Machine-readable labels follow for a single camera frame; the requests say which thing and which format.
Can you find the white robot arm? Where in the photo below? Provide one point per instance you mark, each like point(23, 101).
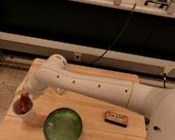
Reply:
point(155, 103)

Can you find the small brown box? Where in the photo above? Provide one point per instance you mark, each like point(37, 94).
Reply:
point(115, 118)

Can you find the green glass bowl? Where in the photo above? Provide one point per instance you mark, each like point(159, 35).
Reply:
point(63, 124)

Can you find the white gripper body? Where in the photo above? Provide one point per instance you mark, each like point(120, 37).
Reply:
point(23, 87)

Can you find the white ceramic cup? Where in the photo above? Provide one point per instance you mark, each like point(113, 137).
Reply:
point(26, 116)

